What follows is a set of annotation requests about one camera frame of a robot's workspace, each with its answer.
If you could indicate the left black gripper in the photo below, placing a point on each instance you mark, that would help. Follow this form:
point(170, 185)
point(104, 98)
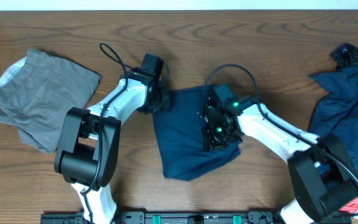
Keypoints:
point(166, 102)

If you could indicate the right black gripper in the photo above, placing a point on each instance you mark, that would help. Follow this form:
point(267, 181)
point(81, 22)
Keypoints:
point(211, 142)

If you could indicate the navy blue shorts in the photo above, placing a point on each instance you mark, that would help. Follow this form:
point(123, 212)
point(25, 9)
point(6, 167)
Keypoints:
point(180, 140)

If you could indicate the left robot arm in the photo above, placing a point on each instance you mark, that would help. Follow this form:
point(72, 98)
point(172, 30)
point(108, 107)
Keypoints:
point(89, 143)

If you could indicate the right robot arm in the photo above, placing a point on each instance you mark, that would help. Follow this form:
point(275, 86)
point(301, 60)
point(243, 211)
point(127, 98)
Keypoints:
point(322, 173)

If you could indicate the grey folded shorts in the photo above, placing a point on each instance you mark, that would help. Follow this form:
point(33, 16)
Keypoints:
point(37, 91)

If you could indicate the navy blue shirt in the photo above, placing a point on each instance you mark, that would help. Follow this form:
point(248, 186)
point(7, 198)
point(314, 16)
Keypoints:
point(337, 112)

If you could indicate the black patterned garment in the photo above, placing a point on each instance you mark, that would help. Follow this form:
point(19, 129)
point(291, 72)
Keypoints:
point(346, 55)

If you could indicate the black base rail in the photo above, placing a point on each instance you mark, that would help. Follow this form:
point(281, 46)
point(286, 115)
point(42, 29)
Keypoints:
point(252, 217)

